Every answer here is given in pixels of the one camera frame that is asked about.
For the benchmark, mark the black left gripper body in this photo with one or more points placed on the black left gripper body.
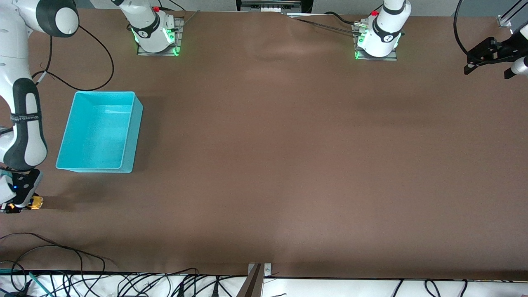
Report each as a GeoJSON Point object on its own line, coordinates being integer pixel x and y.
{"type": "Point", "coordinates": [504, 51]}

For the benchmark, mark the yellow beetle toy car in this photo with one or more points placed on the yellow beetle toy car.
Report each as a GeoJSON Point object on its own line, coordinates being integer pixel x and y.
{"type": "Point", "coordinates": [36, 203]}

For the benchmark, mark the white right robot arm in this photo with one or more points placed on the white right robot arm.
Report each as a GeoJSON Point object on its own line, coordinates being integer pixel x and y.
{"type": "Point", "coordinates": [24, 123]}

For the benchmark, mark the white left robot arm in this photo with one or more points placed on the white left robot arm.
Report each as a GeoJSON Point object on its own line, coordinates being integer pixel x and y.
{"type": "Point", "coordinates": [385, 31]}

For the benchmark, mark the turquoise plastic bin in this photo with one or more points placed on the turquoise plastic bin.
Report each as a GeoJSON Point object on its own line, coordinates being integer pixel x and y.
{"type": "Point", "coordinates": [99, 136]}

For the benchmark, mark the white flat strip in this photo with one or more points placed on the white flat strip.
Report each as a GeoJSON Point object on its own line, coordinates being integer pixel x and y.
{"type": "Point", "coordinates": [307, 15]}

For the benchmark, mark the black grey control box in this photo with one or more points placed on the black grey control box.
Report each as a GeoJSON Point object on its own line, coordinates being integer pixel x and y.
{"type": "Point", "coordinates": [272, 5]}

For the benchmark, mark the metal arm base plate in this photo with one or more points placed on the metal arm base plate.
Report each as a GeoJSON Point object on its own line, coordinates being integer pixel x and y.
{"type": "Point", "coordinates": [178, 37]}
{"type": "Point", "coordinates": [392, 57]}

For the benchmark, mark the grey camera mount pole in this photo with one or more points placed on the grey camera mount pole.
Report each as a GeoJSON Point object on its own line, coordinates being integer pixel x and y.
{"type": "Point", "coordinates": [251, 284]}

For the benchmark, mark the small metal mount bracket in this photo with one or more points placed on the small metal mount bracket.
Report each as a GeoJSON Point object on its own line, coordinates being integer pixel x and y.
{"type": "Point", "coordinates": [267, 269]}

